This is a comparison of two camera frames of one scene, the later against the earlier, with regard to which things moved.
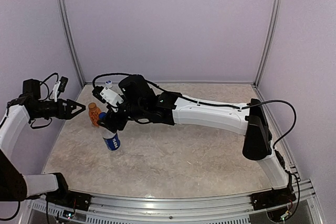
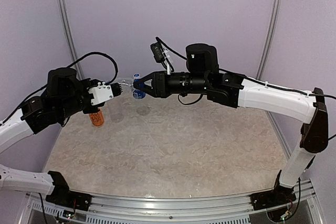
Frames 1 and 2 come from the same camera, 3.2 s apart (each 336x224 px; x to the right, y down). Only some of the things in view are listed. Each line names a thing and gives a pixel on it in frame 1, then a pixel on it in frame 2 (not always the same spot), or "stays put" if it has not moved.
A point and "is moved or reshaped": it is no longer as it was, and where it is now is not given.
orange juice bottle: [94, 111] stays put
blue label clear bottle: [112, 139] is moved or reshaped
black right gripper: [112, 120] → [159, 87]
